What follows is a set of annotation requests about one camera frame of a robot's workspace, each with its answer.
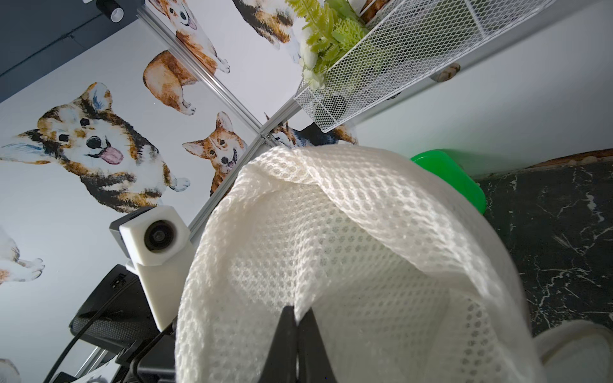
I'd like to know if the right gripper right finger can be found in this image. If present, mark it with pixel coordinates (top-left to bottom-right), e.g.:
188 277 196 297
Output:
298 309 338 383

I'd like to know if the white flower fern bouquet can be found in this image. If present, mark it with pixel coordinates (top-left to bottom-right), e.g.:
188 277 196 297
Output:
287 0 369 90

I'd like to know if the cream mesh laundry bag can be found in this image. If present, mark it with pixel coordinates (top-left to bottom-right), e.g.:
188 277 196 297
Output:
175 145 546 382

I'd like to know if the white wire wall basket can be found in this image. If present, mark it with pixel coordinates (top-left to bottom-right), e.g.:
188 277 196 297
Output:
294 1 551 132

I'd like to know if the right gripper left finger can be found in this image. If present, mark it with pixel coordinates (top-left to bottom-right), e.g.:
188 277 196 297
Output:
258 306 297 383

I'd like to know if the green plastic basket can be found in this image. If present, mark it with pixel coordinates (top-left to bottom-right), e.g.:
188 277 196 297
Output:
411 150 487 215

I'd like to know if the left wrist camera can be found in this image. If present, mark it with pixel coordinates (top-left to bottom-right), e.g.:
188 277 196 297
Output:
110 205 196 331

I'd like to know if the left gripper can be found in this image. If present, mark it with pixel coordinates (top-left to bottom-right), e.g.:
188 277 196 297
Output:
49 264 177 382

